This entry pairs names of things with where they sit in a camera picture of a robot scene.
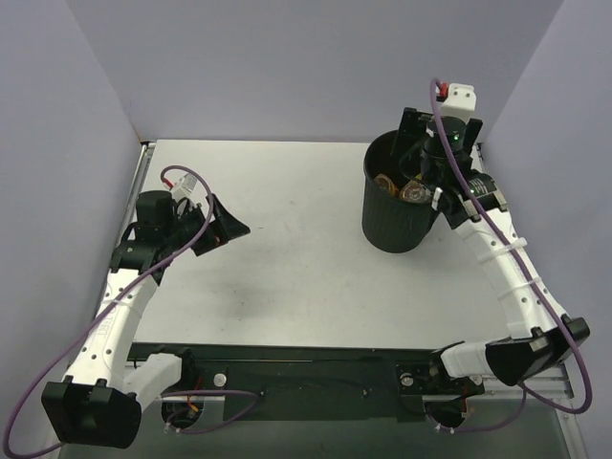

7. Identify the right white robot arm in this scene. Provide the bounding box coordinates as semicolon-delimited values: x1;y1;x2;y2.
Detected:
390;108;590;391

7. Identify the black plastic bin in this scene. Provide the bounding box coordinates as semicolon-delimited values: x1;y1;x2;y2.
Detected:
361;130;438;253

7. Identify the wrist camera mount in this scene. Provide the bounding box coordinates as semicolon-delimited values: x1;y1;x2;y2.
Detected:
169;173;198;202
437;82;477;122

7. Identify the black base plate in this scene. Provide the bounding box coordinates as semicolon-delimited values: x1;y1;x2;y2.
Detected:
128;343;484;423

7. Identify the orange bottle blue label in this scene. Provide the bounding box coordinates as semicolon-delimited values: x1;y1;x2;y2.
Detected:
399;180;432;204

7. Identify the yellow bottle blue cap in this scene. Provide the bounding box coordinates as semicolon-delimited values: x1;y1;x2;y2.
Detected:
374;174;399;198

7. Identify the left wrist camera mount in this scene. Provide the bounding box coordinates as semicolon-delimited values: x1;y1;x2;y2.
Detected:
169;173;198;202

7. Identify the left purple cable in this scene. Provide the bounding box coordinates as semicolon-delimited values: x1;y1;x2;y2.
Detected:
1;164;213;456

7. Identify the aluminium table frame rail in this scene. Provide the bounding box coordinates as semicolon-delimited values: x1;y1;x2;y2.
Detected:
122;142;156;228

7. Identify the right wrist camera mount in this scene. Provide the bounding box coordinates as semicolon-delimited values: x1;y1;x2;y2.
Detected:
437;82;477;122

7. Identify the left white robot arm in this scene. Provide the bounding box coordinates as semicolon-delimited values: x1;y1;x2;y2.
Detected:
41;189;251;448

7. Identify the purple cable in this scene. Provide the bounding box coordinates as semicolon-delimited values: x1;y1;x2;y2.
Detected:
1;164;213;456
428;76;594;415

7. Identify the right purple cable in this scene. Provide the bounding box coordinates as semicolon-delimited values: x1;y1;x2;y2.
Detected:
428;76;594;415

